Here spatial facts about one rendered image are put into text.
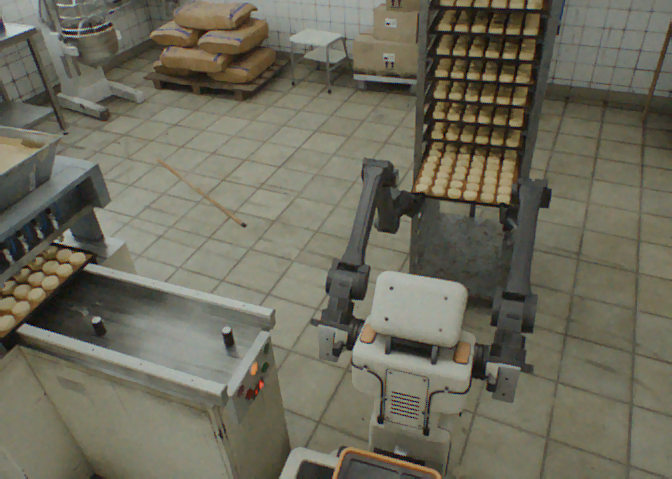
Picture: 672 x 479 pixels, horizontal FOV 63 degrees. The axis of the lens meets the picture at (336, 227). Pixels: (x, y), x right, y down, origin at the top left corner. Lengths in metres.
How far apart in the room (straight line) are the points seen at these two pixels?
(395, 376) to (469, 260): 1.74
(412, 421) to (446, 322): 0.29
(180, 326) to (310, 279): 1.42
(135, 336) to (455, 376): 0.99
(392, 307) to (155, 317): 0.86
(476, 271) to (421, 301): 1.69
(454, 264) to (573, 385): 0.81
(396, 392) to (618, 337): 1.81
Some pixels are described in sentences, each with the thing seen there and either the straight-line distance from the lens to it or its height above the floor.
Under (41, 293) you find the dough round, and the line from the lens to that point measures 1.98.
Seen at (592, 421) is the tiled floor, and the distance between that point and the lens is 2.67.
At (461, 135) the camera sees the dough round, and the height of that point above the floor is 0.97.
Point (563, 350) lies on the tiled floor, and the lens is 2.88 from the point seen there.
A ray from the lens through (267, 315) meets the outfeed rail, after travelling 1.68.
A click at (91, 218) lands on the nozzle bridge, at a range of 2.22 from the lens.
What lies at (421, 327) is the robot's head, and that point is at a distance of 1.28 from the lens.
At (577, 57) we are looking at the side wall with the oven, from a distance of 5.18.
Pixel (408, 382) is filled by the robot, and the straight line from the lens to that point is 1.35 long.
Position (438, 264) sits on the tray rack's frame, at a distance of 2.97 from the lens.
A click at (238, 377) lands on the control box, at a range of 1.63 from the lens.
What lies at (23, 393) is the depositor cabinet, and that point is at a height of 0.67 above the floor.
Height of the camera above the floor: 2.10
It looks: 37 degrees down
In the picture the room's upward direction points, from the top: 4 degrees counter-clockwise
